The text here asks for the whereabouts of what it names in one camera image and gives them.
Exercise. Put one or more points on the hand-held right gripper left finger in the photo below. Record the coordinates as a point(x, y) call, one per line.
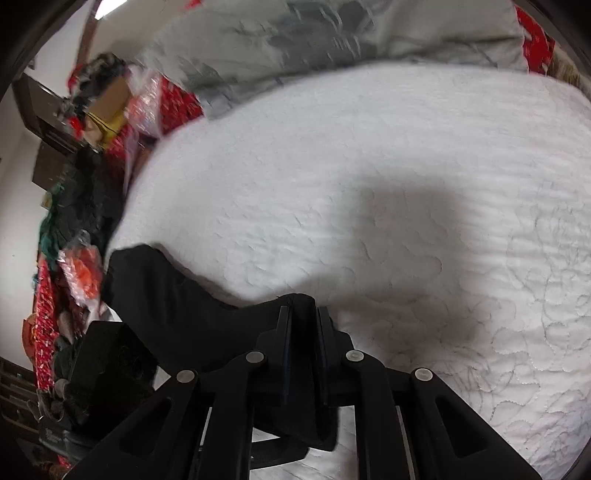
point(285, 355)

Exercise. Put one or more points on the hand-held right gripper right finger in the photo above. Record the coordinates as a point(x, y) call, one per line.
point(325, 360)

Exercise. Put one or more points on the black pants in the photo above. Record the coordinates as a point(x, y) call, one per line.
point(184, 304)

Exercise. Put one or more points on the red patterned cloth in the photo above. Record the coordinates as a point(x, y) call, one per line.
point(46, 318)

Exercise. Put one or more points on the plastic bag orange contents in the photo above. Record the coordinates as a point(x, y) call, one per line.
point(81, 272)

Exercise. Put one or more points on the dark green jacket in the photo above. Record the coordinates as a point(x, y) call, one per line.
point(87, 198)

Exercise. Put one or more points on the white quilted blanket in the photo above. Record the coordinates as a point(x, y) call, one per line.
point(369, 161)

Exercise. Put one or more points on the clear plastic bag red contents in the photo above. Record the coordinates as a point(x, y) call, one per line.
point(145, 108)

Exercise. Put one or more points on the cardboard box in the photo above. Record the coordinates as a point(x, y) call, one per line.
point(108, 99)

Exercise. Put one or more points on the pile of clothes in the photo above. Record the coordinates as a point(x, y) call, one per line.
point(99, 69)

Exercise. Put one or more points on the grey floral pillow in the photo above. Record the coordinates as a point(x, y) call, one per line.
point(323, 37)

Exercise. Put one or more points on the ceiling light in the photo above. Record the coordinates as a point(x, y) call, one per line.
point(113, 8)

